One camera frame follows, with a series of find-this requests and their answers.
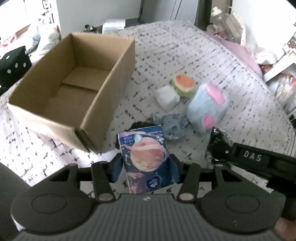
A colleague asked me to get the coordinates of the black dice stool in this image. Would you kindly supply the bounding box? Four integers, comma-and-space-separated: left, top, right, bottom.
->
0, 46, 32, 89

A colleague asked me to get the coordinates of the black plastic item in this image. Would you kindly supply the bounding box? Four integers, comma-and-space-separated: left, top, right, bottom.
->
205, 126, 233, 165

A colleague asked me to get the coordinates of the person's right hand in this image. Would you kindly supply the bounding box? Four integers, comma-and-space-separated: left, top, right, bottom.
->
274, 218, 296, 241

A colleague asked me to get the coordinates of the white small appliance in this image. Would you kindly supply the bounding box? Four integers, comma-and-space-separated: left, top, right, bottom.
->
102, 19, 126, 35

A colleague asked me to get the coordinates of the light blue plush mouse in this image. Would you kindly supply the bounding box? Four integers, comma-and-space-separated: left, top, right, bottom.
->
186, 83, 230, 135

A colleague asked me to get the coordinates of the planet print tissue pack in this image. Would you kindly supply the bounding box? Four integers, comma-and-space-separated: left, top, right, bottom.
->
117, 125, 174, 194

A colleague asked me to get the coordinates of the patterned bed cover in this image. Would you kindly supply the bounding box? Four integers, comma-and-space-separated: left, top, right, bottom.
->
1, 21, 295, 185

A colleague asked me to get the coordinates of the white plastic bag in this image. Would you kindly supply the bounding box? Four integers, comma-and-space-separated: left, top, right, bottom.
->
27, 20, 61, 55

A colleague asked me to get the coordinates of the blue fuzzy sock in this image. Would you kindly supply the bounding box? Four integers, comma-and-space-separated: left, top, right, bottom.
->
152, 113, 192, 141

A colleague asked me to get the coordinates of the clear plastic bottle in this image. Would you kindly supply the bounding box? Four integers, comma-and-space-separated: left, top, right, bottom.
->
211, 6, 242, 44

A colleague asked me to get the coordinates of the plush hamburger toy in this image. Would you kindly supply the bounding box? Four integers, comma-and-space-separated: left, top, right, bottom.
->
171, 74, 196, 97

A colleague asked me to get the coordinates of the brown cardboard box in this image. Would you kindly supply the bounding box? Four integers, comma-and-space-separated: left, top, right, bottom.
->
8, 33, 135, 153

